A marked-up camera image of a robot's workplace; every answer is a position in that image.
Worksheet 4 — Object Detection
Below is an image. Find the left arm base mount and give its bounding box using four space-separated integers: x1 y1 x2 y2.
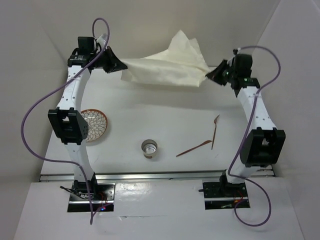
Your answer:
60 183 116 213

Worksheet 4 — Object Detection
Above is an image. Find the copper fork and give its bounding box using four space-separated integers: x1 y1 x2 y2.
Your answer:
211 114 220 150

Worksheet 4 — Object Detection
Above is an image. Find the metal cup with band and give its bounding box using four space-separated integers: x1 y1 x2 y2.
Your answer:
141 139 158 159

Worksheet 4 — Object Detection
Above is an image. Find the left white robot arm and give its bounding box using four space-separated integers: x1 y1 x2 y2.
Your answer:
48 34 128 200

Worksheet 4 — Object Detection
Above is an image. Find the copper knife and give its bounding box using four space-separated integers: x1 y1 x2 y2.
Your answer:
176 140 212 157

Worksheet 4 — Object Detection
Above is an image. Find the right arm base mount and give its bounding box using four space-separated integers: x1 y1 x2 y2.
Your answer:
198 182 251 210

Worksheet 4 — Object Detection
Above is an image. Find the aluminium rail front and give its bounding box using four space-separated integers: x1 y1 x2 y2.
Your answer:
39 167 276 182

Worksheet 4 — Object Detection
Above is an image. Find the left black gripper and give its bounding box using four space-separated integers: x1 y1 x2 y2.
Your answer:
91 46 127 74

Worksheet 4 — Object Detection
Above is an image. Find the patterned ceramic plate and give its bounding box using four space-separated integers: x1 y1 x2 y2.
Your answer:
81 109 108 143

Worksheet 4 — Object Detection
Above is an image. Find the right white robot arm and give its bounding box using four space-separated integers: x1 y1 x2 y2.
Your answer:
206 53 286 197

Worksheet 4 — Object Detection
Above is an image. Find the cream cloth placemat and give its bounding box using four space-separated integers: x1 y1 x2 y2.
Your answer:
121 30 210 88

